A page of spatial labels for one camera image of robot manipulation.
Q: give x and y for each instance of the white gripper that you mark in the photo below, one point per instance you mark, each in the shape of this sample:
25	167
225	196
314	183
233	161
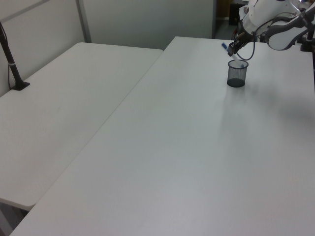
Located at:
248	19

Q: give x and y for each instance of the black mesh pen cup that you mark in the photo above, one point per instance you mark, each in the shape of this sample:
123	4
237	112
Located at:
236	76

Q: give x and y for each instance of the dark background cabinet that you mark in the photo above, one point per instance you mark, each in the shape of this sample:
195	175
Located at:
233	13

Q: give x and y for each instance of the white marker with blue cap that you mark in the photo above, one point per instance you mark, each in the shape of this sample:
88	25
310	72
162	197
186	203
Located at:
224	46

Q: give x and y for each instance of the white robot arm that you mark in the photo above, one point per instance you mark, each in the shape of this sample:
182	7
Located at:
280	37

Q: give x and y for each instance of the white side table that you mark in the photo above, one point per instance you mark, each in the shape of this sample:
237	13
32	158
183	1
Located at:
61	110

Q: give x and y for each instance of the grey partition post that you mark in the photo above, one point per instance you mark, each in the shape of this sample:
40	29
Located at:
83	20

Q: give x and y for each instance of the black clamped pole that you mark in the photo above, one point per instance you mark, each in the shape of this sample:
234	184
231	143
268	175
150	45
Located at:
307	37

